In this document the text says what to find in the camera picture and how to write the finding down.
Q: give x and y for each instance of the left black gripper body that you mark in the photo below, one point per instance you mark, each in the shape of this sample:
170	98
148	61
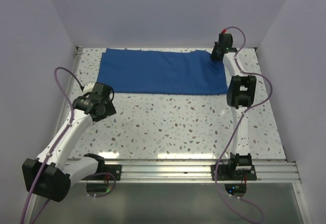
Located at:
108	110

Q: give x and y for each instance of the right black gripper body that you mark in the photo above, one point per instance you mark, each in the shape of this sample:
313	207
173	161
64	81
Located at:
213	55

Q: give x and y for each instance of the blue surgical cloth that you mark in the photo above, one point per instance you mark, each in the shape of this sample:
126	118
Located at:
159	72

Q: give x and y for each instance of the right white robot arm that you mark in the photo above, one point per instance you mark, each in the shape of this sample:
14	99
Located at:
240	97

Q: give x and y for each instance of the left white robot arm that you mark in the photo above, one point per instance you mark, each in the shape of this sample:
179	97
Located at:
48	175

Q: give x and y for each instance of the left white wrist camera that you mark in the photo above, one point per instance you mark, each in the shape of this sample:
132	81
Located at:
88	87

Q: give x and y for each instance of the aluminium left side rail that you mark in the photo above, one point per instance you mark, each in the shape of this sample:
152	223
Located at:
66	91

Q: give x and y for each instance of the aluminium rail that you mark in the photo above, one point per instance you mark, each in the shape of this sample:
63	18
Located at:
175	171
66	91

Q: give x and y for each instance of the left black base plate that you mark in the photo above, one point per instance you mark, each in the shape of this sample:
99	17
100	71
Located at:
114	169

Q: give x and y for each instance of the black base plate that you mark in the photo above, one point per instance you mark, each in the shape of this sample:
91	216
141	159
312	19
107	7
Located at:
227	174
114	169

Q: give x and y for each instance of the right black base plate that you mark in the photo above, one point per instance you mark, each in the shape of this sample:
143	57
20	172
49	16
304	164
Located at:
227	174

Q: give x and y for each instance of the aluminium front rail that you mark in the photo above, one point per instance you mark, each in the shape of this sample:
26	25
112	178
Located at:
175	171

